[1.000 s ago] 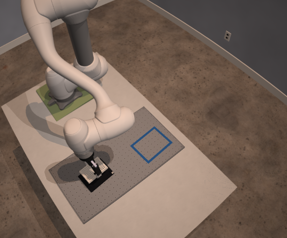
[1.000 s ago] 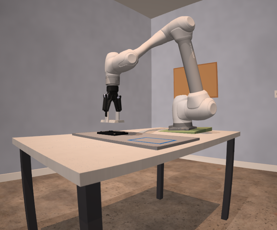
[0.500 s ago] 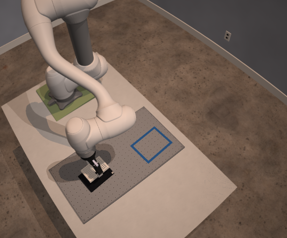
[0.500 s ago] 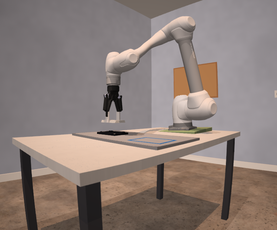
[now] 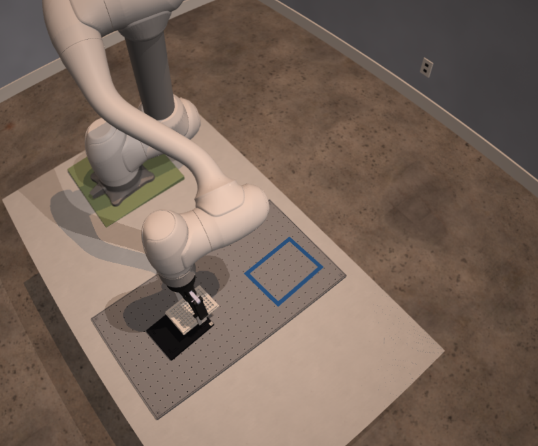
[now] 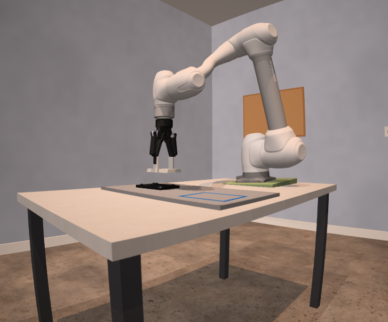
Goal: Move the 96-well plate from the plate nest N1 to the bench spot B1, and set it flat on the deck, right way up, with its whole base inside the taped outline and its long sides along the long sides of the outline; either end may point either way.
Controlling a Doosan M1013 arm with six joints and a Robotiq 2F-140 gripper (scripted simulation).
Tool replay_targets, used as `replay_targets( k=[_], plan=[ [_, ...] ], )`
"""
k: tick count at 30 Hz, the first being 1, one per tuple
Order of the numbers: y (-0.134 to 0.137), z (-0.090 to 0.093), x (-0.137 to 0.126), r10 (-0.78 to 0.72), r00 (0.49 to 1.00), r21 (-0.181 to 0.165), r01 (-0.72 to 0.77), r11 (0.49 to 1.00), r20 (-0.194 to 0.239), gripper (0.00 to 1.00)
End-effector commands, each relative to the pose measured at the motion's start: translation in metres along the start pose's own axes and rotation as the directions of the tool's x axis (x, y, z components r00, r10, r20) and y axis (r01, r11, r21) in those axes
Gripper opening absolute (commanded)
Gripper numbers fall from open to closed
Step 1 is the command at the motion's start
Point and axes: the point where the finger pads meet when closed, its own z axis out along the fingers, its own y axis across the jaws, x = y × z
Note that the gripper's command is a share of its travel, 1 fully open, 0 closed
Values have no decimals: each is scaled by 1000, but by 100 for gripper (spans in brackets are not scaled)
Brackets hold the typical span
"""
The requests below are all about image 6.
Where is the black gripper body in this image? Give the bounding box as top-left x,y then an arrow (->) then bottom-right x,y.
156,118 -> 173,140

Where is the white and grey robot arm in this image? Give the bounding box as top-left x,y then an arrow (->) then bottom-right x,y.
153,23 -> 306,183

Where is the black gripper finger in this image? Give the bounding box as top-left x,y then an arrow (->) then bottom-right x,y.
164,132 -> 177,169
150,131 -> 166,172

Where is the black rectangular frame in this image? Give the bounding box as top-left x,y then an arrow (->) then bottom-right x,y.
136,183 -> 180,190

